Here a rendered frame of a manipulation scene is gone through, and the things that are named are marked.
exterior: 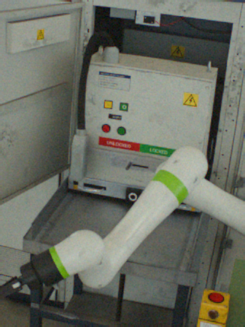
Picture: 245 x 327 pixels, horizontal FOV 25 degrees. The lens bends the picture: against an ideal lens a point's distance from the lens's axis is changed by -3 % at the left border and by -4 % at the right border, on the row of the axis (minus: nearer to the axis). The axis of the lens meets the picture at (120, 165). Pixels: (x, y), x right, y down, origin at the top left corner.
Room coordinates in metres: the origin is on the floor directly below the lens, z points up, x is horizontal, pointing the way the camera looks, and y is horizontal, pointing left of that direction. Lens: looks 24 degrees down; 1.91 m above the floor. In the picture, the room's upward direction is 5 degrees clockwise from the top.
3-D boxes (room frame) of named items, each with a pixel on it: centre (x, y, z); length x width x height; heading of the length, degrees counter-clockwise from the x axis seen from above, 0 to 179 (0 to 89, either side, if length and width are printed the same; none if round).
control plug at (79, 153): (2.01, 0.15, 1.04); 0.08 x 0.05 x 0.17; 169
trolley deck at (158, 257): (1.96, -0.05, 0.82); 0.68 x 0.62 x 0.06; 169
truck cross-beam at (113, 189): (2.05, -0.07, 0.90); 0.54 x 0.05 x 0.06; 79
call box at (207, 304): (1.37, -0.32, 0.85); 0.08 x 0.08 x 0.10; 79
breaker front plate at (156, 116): (2.04, -0.06, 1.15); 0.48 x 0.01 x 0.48; 79
